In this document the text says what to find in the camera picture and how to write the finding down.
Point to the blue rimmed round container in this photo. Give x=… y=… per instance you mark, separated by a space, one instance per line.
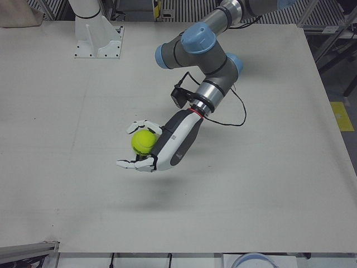
x=255 y=261

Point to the yellow tennis ball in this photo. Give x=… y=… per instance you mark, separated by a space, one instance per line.
x=143 y=142

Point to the white and grey robot hand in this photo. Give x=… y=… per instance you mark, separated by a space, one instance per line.
x=178 y=139

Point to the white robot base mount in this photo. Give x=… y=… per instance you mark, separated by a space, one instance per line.
x=96 y=30

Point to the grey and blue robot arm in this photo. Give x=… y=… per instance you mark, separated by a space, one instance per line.
x=206 y=56

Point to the yellow and black tool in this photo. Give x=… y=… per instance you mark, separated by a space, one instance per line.
x=157 y=8

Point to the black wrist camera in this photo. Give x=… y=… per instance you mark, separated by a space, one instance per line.
x=178 y=97

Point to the aluminium frame profile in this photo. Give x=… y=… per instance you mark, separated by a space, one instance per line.
x=28 y=249

